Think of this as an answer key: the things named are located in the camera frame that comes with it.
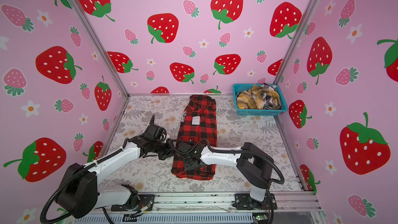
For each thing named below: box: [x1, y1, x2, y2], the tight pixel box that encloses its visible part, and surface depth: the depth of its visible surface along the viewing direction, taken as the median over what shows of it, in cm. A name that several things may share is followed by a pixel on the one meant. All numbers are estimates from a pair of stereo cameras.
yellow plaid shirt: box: [236, 85, 280, 110], surface depth 106 cm
